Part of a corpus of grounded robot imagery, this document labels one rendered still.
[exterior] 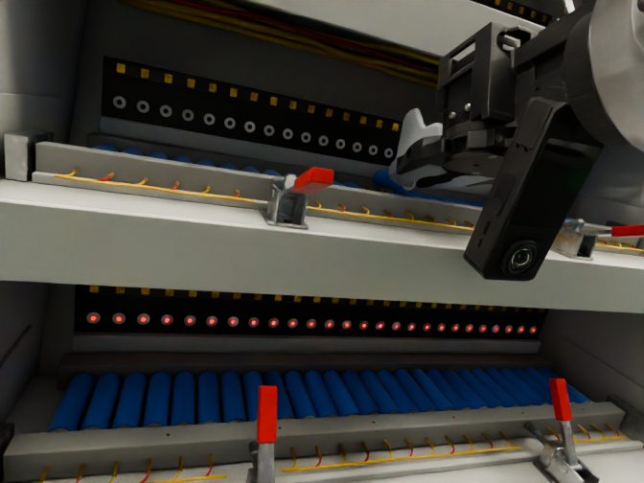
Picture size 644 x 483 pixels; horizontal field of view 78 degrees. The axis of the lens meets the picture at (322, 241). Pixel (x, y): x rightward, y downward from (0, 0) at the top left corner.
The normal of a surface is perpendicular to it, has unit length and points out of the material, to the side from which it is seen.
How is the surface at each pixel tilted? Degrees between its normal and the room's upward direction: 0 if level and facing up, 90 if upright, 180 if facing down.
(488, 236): 92
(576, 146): 123
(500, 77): 92
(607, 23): 89
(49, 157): 112
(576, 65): 98
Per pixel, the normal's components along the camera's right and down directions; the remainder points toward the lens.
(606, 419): 0.29, 0.31
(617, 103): -0.82, 0.48
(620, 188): -0.94, -0.09
